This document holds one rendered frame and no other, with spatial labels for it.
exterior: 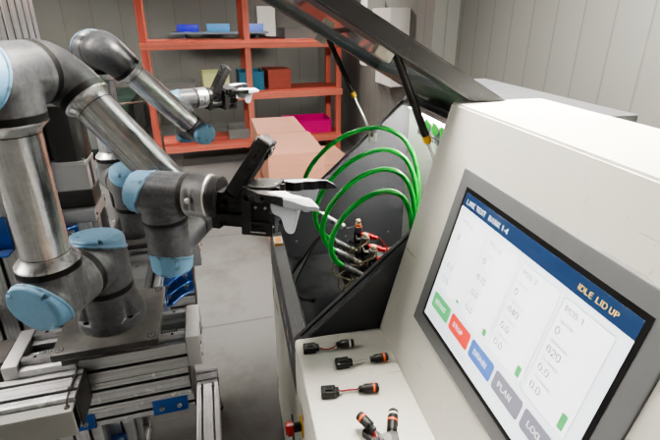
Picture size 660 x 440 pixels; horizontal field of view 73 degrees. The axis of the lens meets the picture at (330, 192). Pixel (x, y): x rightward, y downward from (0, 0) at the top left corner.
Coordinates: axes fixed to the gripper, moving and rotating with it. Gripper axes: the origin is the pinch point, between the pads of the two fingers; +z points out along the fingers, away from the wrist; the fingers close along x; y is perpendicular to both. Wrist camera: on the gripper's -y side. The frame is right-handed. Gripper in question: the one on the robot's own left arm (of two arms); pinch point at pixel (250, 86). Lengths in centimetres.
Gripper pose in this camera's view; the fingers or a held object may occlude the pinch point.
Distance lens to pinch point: 188.7
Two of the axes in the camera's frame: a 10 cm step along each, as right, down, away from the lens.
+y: -0.9, 8.8, 4.6
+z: 7.5, -2.4, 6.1
